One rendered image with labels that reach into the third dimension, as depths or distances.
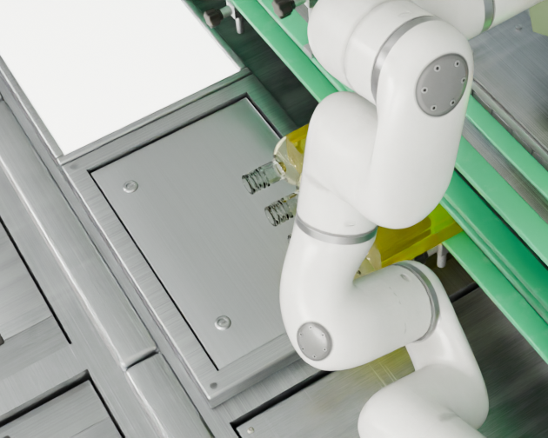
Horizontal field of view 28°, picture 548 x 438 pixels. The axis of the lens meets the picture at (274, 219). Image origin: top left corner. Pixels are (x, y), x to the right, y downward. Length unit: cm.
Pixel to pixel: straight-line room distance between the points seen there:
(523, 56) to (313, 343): 49
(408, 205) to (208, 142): 72
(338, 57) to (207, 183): 66
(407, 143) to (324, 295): 21
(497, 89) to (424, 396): 41
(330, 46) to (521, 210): 36
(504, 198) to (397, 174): 31
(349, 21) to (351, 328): 30
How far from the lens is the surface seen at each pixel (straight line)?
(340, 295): 109
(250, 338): 146
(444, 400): 113
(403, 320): 112
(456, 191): 136
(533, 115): 132
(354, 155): 100
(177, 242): 156
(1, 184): 173
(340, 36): 99
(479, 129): 133
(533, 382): 148
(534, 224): 125
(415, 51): 93
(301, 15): 161
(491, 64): 137
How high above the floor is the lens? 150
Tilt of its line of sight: 15 degrees down
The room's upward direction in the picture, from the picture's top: 118 degrees counter-clockwise
